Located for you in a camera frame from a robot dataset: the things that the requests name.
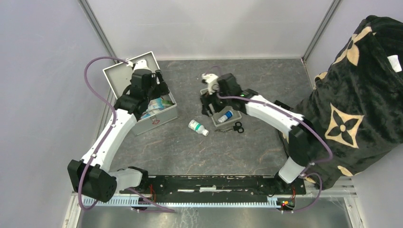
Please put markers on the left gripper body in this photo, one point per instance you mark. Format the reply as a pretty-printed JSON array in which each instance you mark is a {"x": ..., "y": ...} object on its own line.
[{"x": 158, "y": 90}]

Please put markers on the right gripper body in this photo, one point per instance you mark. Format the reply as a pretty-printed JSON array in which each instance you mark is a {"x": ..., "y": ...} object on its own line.
[{"x": 216, "y": 101}]

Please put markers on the blue white gauze packet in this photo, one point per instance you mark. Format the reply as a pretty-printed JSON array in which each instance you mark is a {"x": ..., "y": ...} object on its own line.
[{"x": 155, "y": 105}]

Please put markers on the grey divider tray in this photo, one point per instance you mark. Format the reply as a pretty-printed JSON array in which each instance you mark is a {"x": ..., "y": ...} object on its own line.
[{"x": 229, "y": 123}]

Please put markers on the white blue small bottle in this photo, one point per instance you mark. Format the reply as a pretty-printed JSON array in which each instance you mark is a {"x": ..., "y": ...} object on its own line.
[{"x": 226, "y": 116}]

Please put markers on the clear white plastic bottle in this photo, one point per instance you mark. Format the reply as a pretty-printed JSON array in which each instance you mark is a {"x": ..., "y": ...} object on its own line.
[{"x": 198, "y": 128}]

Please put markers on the grey metal case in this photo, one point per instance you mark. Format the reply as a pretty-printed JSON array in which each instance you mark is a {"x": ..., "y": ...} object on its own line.
[{"x": 131, "y": 92}]

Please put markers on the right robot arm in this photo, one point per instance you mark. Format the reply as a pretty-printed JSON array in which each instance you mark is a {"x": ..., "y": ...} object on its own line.
[{"x": 224, "y": 91}]

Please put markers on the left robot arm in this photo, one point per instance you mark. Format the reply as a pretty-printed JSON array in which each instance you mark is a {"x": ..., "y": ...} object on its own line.
[{"x": 91, "y": 176}]

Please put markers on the black scissors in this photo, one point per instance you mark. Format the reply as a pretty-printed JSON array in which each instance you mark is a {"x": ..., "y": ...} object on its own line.
[{"x": 237, "y": 127}]

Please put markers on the black floral blanket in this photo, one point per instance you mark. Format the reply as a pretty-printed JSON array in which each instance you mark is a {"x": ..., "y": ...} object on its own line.
[{"x": 357, "y": 104}]

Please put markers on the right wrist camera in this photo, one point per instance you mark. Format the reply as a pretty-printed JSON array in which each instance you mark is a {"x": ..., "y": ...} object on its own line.
[{"x": 211, "y": 80}]

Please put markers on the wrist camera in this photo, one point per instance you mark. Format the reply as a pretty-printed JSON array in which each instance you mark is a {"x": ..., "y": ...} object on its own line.
[
  {"x": 211, "y": 80},
  {"x": 140, "y": 64}
]

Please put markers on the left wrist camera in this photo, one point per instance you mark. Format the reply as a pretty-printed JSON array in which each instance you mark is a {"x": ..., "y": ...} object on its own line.
[{"x": 140, "y": 64}]

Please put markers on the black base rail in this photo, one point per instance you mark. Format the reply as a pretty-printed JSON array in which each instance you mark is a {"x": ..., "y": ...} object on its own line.
[{"x": 218, "y": 188}]

